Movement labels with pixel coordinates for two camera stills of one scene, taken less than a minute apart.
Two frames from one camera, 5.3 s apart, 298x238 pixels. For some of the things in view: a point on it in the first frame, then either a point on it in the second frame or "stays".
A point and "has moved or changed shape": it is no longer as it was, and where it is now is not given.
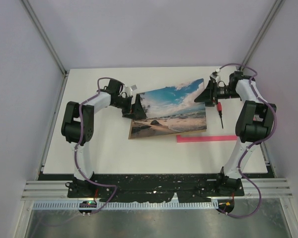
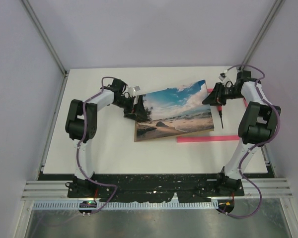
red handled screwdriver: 219,109 stays
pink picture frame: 189,139 stays
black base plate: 144,188 stays
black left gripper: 137,108 stays
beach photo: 172,109 has moved or changed shape
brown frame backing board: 130,128 has moved or changed shape
